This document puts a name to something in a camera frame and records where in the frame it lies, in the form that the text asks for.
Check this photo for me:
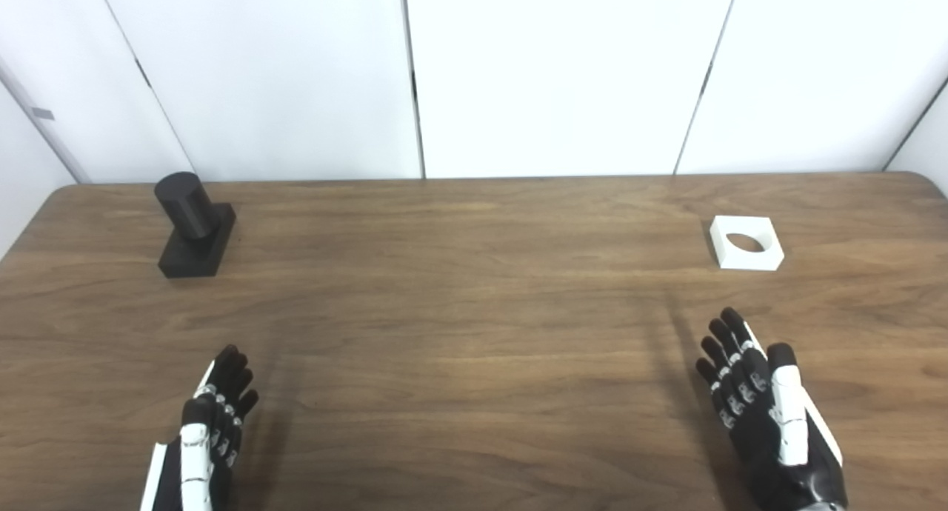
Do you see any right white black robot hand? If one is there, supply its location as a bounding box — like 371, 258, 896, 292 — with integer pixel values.
695, 307, 849, 511

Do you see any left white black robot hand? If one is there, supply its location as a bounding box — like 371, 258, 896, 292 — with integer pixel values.
141, 344, 260, 511

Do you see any white square piece with hole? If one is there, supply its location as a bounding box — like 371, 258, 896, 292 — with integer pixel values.
710, 216, 785, 272

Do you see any black peg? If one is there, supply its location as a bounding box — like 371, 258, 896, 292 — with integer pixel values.
153, 172, 237, 279

